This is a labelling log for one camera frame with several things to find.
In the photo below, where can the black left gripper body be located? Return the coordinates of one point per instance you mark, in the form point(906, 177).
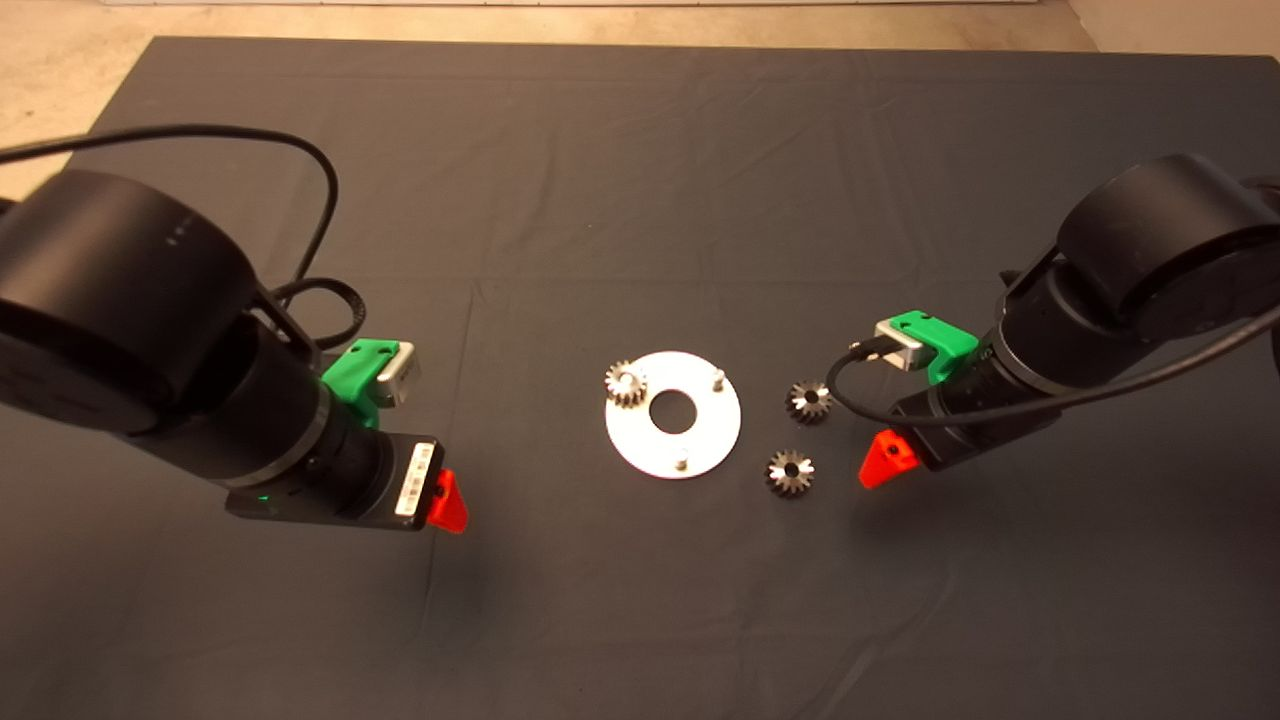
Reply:
point(350, 480)

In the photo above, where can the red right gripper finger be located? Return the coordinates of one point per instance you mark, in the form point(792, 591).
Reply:
point(885, 462)

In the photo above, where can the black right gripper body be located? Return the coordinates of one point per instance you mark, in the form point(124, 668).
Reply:
point(980, 415)

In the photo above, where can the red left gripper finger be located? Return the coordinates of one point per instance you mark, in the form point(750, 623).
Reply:
point(450, 505)

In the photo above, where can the small steel planetary gear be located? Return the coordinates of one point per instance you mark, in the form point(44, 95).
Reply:
point(822, 409)
point(626, 385)
point(803, 481)

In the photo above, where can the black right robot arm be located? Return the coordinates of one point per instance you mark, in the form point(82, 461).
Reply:
point(1150, 260)

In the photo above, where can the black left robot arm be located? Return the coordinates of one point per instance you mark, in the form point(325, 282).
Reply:
point(130, 300)

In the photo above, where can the round metal carrier plate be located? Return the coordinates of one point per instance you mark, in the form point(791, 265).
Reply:
point(640, 445)

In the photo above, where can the dark grey table cloth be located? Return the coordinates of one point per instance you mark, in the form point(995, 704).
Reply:
point(700, 150)

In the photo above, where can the green right camera mount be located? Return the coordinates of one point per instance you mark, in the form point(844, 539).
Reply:
point(945, 340)

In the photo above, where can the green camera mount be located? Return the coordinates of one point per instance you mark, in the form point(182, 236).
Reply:
point(355, 375)
point(945, 340)

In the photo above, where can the green left camera mount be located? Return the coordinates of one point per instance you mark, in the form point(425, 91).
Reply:
point(355, 375)

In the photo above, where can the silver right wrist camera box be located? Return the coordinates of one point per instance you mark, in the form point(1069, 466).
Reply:
point(900, 345)

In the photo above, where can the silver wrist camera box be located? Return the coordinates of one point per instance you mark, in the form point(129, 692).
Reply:
point(400, 375)
point(900, 345)

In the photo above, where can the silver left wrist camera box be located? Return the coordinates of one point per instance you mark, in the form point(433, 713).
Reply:
point(400, 375)

